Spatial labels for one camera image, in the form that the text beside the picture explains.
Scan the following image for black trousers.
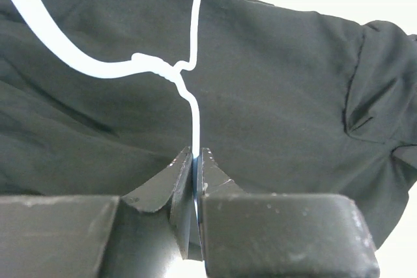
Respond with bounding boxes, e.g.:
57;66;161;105
1;0;416;246

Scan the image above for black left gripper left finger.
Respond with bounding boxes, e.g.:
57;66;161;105
1;148;193;277

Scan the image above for translucent blue clothes hanger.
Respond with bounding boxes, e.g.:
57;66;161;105
0;0;209;201

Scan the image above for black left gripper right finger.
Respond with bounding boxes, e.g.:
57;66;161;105
195;148;380;277

